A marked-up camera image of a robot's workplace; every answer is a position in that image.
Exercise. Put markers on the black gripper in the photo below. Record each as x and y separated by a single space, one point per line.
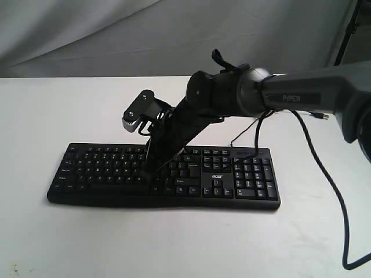
168 138

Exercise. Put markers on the black Acer keyboard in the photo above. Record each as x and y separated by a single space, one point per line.
108 175

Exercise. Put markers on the black tripod stand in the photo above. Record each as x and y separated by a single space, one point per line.
355 43

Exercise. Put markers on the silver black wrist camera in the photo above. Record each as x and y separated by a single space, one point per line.
145 108

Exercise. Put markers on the grey backdrop cloth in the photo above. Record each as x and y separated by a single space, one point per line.
166 38

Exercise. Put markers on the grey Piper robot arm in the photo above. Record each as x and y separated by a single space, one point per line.
343 91

